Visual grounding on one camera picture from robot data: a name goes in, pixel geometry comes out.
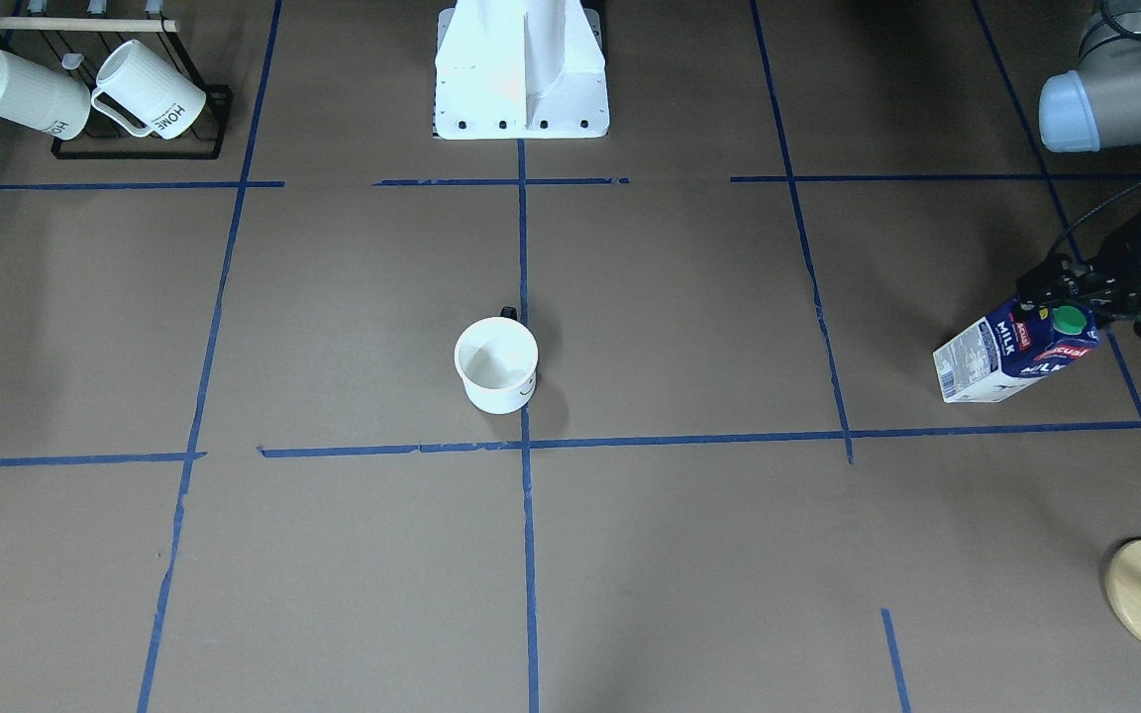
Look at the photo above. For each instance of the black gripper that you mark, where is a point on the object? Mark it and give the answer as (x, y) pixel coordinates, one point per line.
(1138, 263)

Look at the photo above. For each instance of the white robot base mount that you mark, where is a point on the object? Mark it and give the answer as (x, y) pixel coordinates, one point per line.
(518, 70)

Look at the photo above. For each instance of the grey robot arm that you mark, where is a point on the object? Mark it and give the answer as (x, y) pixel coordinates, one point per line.
(1095, 106)

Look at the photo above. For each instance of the blue white milk carton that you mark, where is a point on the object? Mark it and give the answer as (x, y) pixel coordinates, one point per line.
(1009, 349)

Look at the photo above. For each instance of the white mug with black handle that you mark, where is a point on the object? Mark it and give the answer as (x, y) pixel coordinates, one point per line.
(497, 361)

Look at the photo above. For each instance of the black wire mug rack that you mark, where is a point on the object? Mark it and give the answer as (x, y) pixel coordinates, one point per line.
(78, 47)

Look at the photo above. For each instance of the white ribbed HOME mug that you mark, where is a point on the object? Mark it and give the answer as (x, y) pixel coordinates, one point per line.
(142, 93)

